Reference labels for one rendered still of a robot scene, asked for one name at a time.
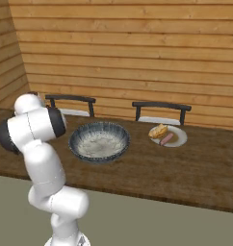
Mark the pink sausage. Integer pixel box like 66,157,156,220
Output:
159,133,175,147

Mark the blue ribbed bowl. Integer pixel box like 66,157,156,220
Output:
67,121,132,164

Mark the golden bun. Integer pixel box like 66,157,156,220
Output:
148,123,169,139

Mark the dark wooden chair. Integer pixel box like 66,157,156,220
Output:
44,93,97,118
131,101,193,127

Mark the white plate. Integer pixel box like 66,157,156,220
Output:
149,124,189,148

